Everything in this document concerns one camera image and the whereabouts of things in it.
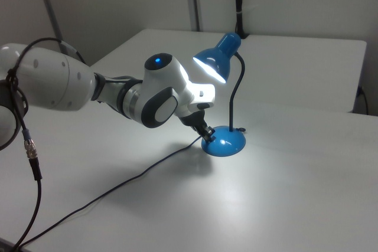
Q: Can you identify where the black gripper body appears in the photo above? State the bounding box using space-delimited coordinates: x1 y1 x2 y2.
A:
179 109 208 132

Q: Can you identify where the black lamp power cord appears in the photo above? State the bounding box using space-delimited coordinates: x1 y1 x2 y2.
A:
18 133 204 250

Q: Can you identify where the blue desk lamp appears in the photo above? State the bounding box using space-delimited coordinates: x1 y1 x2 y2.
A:
192 31 247 158

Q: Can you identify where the black pole with cables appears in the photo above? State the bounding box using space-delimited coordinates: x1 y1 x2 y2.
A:
233 0 249 40

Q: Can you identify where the black wall cable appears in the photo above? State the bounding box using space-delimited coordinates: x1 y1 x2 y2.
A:
357 86 370 114

